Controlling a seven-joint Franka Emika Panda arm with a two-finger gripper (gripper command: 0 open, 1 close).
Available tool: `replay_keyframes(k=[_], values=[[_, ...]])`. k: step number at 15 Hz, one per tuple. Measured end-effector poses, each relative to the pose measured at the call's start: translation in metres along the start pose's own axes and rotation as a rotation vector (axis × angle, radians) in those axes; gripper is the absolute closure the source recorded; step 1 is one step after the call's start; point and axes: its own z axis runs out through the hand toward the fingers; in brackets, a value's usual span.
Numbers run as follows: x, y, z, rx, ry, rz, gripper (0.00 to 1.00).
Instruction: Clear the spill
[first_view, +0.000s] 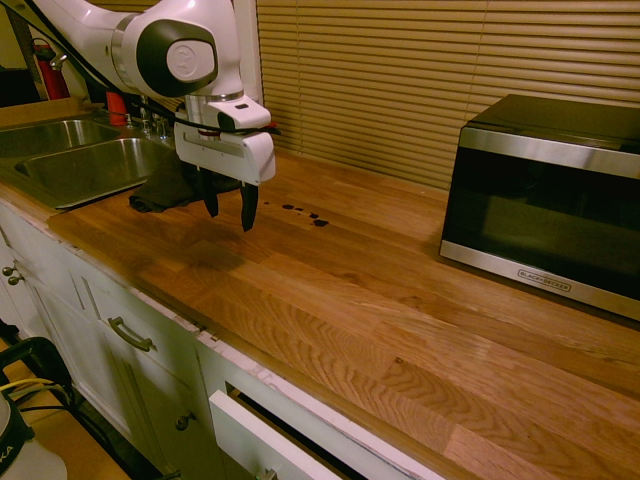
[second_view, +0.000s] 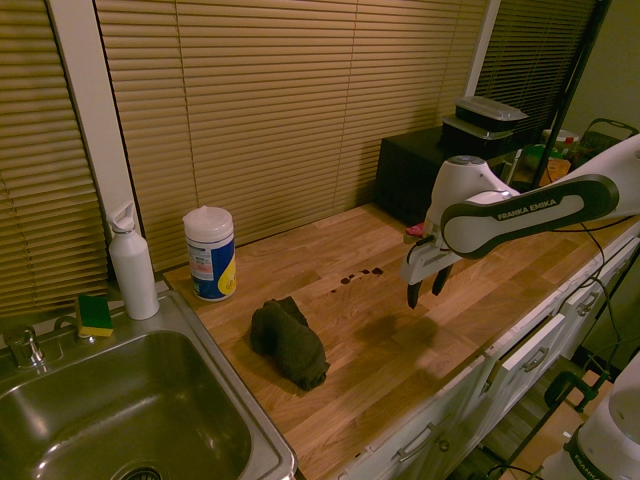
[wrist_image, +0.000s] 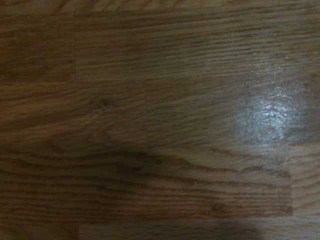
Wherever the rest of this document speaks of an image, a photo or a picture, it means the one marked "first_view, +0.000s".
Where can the black stand frame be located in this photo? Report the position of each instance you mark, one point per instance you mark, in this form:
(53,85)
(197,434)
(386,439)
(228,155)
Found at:
(45,360)

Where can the round brass cabinet knob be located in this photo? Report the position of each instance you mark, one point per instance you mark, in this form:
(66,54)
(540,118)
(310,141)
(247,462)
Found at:
(15,280)
(186,421)
(7,271)

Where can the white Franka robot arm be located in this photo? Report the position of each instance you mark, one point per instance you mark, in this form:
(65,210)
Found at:
(150,30)

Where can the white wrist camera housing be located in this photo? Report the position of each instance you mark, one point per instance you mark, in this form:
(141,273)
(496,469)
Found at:
(242,116)

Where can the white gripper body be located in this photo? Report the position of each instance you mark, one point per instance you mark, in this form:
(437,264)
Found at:
(225,155)

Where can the open white drawer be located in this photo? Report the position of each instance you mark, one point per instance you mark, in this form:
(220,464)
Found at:
(260,440)

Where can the red fire extinguisher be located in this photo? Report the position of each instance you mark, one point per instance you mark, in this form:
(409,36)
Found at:
(52,75)

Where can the stainless steel double sink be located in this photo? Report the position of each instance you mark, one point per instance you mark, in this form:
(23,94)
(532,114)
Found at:
(85,165)

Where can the white kitchen cabinet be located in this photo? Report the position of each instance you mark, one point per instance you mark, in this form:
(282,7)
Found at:
(75,325)

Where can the dark liquid spill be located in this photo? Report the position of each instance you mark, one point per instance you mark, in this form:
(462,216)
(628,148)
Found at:
(320,223)

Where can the dark grey cloth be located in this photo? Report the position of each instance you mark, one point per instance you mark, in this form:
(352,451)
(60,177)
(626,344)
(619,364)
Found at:
(160,192)

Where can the chrome gooseneck faucet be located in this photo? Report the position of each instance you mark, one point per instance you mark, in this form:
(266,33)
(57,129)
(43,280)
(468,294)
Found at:
(150,117)

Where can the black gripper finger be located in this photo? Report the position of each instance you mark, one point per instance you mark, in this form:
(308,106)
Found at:
(209,192)
(248,207)

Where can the red spray bottle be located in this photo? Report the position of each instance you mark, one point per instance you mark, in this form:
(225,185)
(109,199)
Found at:
(116,107)

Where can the white window frame post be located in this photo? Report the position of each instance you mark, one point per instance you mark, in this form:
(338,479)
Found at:
(252,60)

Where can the wide beige window blind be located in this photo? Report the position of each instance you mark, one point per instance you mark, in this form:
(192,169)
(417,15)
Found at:
(400,75)

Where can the black steel microwave oven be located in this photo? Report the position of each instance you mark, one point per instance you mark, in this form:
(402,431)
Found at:
(540,200)

